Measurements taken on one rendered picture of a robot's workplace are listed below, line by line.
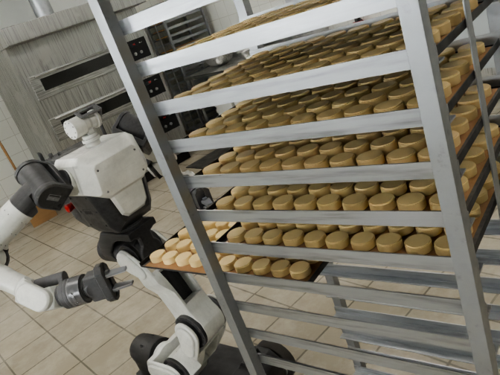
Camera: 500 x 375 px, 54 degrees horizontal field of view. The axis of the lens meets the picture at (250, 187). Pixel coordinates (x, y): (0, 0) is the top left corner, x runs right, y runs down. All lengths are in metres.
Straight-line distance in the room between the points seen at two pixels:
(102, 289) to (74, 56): 4.26
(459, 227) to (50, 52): 4.98
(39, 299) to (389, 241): 1.01
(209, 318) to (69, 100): 3.97
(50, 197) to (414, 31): 1.23
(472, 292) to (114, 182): 1.17
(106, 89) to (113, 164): 3.98
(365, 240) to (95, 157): 0.98
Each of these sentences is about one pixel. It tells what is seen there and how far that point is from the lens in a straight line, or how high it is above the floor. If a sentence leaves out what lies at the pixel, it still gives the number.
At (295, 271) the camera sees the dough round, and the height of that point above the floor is 0.97.
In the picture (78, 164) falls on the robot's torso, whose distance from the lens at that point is 1.66.
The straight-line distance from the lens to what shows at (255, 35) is 0.87.
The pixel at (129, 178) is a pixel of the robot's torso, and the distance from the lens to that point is 1.72.
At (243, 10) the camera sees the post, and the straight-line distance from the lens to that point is 1.40.
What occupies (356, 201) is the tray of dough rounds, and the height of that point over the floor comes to 1.15.
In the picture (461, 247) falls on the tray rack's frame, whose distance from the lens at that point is 0.85.
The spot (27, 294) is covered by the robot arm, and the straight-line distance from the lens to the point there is 1.58.
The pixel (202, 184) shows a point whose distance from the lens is 1.11.
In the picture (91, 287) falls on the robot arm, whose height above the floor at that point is 0.97.
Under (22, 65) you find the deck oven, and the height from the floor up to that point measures 1.66.
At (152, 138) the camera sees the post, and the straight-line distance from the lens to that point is 1.10.
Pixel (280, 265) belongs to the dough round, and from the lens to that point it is 1.19.
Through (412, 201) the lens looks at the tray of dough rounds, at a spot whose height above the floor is 1.15.
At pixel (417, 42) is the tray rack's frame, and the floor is 1.44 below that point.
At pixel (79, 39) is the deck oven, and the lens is 5.61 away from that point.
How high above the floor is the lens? 1.57
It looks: 20 degrees down
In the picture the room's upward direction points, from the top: 20 degrees counter-clockwise
